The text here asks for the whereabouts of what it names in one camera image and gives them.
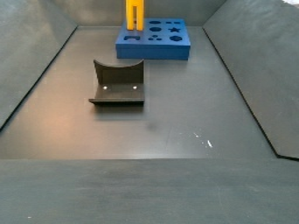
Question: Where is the yellow double-square peg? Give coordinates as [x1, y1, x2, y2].
[126, 0, 146, 31]

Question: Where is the blue shape-sorting block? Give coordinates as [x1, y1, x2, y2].
[116, 18, 191, 60]

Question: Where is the black curved holder bracket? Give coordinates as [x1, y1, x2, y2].
[88, 60, 146, 105]

